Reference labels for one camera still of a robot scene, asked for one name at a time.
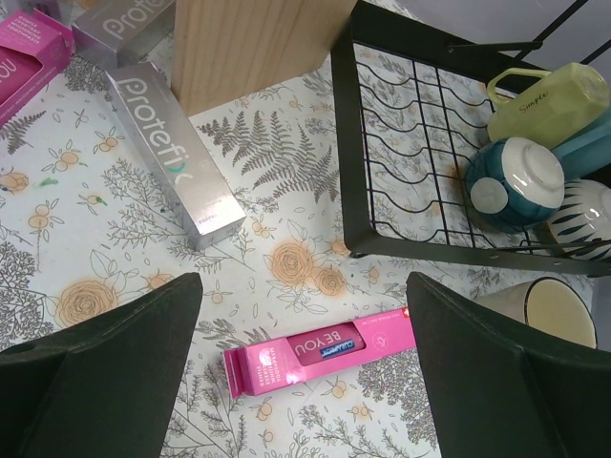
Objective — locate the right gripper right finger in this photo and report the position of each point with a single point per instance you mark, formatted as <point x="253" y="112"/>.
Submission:
<point x="499" y="388"/>

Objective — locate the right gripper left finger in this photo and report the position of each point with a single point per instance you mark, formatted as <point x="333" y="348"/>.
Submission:
<point x="105" y="387"/>

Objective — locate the wooden two-tier shelf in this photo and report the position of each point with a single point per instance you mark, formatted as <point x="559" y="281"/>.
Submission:
<point x="224" y="50"/>

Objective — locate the cream enamel mug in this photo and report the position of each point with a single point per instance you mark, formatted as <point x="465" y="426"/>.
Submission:
<point x="547" y="305"/>

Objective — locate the pink toothpaste box right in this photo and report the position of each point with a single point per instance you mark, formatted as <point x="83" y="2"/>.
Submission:
<point x="263" y="367"/>

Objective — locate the pink toothpaste box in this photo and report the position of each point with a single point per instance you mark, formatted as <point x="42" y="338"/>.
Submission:
<point x="263" y="367"/>
<point x="34" y="49"/>

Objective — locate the floral table mat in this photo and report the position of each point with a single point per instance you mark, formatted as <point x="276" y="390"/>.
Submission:
<point x="85" y="228"/>

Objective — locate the black striped white bowl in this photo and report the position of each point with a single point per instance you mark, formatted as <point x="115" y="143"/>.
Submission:
<point x="581" y="225"/>

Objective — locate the teal spotted bowl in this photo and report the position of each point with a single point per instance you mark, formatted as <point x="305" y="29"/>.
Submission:
<point x="514" y="184"/>

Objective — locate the blue mug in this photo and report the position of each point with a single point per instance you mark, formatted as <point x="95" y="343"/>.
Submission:
<point x="586" y="151"/>

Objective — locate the green mug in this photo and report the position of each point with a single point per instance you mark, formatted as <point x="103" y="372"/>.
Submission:
<point x="557" y="106"/>

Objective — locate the pink toothpaste box centre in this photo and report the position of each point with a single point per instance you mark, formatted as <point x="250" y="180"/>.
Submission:
<point x="34" y="49"/>

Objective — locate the silver Protect toothpaste box upright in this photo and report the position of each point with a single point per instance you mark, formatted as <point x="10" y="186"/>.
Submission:
<point x="115" y="34"/>

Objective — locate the silver toothpaste box slanted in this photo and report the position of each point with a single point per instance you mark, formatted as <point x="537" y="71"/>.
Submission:
<point x="59" y="10"/>

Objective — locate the black wire dish rack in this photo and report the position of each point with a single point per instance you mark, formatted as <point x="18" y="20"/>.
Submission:
<point x="410" y="112"/>

